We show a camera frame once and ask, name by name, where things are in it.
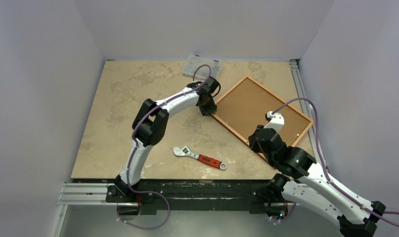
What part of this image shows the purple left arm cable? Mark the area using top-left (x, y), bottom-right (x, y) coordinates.
top-left (115, 64), bottom-right (212, 230)

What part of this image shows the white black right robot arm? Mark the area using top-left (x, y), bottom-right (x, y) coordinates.
top-left (248, 125), bottom-right (386, 237)

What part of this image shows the red handled adjustable wrench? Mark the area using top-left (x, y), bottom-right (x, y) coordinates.
top-left (173, 146), bottom-right (227, 170)

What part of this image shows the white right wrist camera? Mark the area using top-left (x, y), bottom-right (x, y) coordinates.
top-left (263, 111), bottom-right (285, 132)

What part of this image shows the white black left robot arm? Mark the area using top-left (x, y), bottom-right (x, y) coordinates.
top-left (114, 77), bottom-right (221, 202)

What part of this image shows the red wooden photo frame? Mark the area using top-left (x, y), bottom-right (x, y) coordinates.
top-left (211, 77), bottom-right (314, 147)

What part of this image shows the clear plastic organizer box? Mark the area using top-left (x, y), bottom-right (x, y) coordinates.
top-left (181, 55), bottom-right (223, 80)

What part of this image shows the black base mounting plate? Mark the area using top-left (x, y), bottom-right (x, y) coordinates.
top-left (106, 179), bottom-right (292, 219)

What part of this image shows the aluminium rail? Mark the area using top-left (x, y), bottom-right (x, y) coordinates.
top-left (289, 59), bottom-right (327, 165)
top-left (59, 183), bottom-right (294, 206)

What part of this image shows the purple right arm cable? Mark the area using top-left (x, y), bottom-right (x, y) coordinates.
top-left (268, 97), bottom-right (399, 230)

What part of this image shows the aluminium front rail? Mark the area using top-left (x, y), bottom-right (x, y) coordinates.
top-left (59, 183), bottom-right (294, 206)

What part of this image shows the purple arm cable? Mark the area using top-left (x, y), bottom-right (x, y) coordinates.
top-left (268, 97), bottom-right (399, 230)
top-left (115, 64), bottom-right (212, 230)

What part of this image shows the aluminium right side rail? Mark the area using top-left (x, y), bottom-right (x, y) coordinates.
top-left (289, 59), bottom-right (327, 165)

